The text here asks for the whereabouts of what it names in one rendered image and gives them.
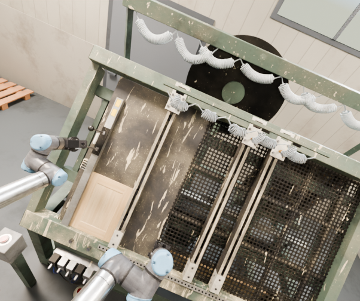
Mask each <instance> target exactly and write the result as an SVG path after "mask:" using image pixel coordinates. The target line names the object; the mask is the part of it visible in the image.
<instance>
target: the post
mask: <svg viewBox="0 0 360 301"><path fill-rule="evenodd" d="M10 265H11V266H12V267H13V269H14V270H15V272H16V274H17V275H18V276H19V278H20V279H21V280H22V282H23V283H24V285H25V286H27V287H29V288H32V286H33V285H34V284H35V283H36V279H35V277H34V275H33V273H32V271H31V269H30V267H29V265H28V264H27V262H26V260H25V258H24V256H23V255H22V253H21V254H20V255H19V256H18V257H17V259H16V260H15V261H14V262H13V263H12V264H10Z"/></svg>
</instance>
